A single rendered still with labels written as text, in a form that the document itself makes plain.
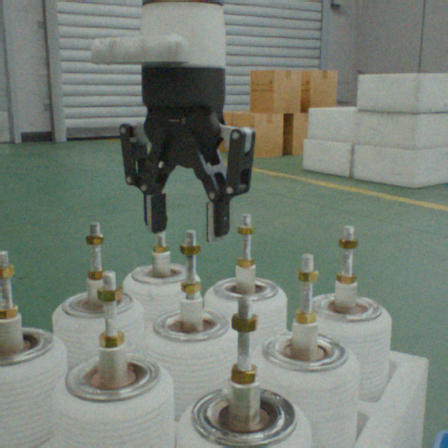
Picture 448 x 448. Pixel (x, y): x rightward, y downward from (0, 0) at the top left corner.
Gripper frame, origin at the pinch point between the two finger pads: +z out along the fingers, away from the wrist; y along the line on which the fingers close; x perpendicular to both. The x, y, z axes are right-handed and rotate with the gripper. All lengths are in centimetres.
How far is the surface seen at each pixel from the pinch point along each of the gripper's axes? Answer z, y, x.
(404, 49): -58, 154, -623
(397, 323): 35, -2, -72
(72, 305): 10.0, 12.9, 2.7
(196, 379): 13.6, -3.6, 3.5
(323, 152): 21, 97, -268
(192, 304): 7.7, -1.2, 0.7
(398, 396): 17.4, -18.3, -10.4
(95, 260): 5.2, 11.0, 1.0
